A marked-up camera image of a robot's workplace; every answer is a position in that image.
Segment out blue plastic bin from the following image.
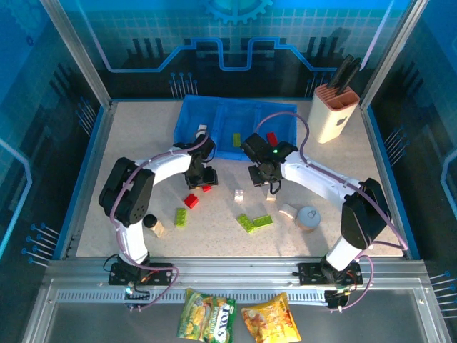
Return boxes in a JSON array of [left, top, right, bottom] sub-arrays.
[[212, 98, 260, 161], [174, 94, 221, 158], [251, 101, 298, 158]]

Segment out grey tin can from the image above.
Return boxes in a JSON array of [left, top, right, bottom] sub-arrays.
[[295, 206, 321, 234]]

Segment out black capped spice bottle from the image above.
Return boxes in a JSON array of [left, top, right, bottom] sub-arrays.
[[142, 213, 168, 239]]

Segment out cream knife block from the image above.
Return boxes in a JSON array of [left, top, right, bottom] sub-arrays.
[[306, 84, 361, 144]]

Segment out green snack bag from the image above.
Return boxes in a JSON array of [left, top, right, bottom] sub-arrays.
[[176, 288, 237, 343]]

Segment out yellow snack bag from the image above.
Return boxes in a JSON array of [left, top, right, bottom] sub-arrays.
[[241, 292, 303, 343]]

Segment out aluminium front rail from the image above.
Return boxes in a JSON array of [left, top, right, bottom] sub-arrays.
[[44, 256, 429, 304]]

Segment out black handled knife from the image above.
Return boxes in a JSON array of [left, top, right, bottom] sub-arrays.
[[326, 54, 355, 89], [336, 56, 363, 96]]

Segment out slotted grey cable duct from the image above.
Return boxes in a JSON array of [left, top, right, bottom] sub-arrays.
[[56, 288, 328, 304]]

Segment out aluminium frame post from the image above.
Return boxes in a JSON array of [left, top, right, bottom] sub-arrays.
[[359, 0, 430, 110], [39, 0, 117, 110]]

